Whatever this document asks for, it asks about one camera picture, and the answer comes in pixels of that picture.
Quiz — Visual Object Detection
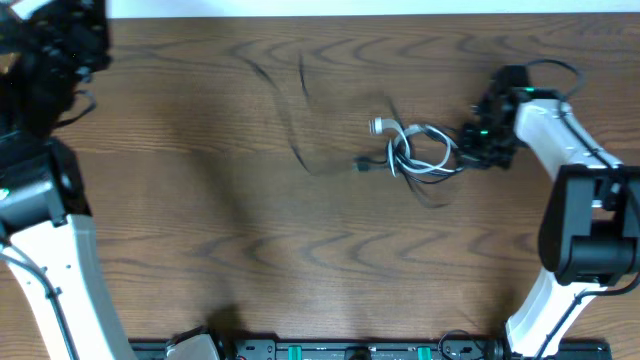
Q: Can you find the black usb cable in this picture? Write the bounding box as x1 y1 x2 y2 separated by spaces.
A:
239 49 464 210

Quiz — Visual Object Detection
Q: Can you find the white usb cable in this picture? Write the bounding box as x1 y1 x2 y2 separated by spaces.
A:
368 116 464 177

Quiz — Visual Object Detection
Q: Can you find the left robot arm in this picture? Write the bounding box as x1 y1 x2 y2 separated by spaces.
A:
1 0 134 359

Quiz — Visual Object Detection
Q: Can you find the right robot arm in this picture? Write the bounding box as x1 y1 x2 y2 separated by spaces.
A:
458 64 639 359

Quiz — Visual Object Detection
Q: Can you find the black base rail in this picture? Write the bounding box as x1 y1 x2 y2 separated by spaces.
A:
130 336 613 360

